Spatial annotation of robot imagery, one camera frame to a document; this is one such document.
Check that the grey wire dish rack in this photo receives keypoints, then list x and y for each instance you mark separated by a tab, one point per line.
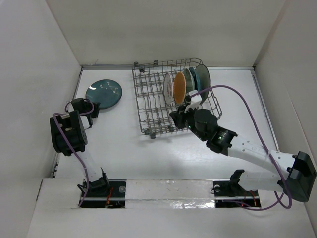
153	112

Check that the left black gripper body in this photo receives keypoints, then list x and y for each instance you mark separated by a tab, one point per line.
94	113

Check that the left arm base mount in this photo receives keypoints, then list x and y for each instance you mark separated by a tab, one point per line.
111	199

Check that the white plate red characters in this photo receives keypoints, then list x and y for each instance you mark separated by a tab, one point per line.
168	89

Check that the light green flower plate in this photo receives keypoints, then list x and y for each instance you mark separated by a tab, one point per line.
190	83

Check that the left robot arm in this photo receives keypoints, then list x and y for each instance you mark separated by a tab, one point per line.
69	138

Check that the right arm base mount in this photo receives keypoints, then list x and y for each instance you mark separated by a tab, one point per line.
232	196

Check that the cream plate tree drawing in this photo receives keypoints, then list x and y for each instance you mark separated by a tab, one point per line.
204	76

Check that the round woven bamboo tray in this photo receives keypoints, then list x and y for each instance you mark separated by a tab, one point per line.
179	88

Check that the dark teal blossom plate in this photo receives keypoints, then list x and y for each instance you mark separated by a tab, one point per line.
106	92

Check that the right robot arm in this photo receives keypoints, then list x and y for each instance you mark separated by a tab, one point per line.
291	174

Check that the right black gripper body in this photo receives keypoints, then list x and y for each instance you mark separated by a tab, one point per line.
187	120

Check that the teal scalloped plate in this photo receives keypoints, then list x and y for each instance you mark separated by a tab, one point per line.
196	79

